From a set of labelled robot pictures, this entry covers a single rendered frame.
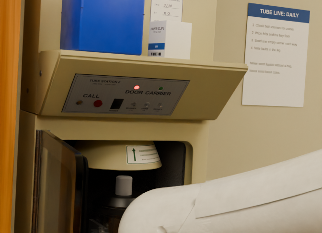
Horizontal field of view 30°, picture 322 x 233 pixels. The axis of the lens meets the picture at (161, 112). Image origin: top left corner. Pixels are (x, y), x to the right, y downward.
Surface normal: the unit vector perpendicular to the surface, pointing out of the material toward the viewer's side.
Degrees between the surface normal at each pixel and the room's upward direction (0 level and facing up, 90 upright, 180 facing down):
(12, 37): 90
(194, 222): 79
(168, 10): 90
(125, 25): 90
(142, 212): 56
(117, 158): 66
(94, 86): 135
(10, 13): 90
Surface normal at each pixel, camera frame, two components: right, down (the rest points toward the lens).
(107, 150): -0.05, -0.36
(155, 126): 0.43, 0.07
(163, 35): -0.83, -0.02
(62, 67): 0.27, 0.75
